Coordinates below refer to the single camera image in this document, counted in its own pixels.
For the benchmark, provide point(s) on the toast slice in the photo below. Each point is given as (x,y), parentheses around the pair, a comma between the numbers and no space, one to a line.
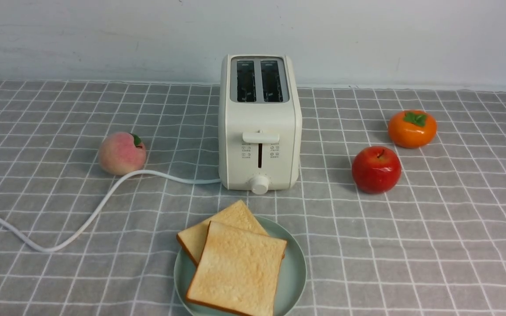
(192,240)
(238,271)

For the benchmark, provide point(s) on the white two-slot toaster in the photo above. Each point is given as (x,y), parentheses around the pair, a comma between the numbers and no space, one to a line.
(259,123)

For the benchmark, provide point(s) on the red apple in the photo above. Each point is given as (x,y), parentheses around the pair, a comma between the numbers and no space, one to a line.
(376,169)

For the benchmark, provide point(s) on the light green round plate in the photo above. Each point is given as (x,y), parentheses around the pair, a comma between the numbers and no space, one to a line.
(291,281)

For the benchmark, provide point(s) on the pink peach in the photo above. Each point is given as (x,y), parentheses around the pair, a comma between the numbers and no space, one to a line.
(121,153)

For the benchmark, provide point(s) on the orange persimmon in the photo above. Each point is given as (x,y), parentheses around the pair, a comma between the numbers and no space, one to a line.
(412,128)

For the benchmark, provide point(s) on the grey checked tablecloth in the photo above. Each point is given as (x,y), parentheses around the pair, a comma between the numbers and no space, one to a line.
(433,245)

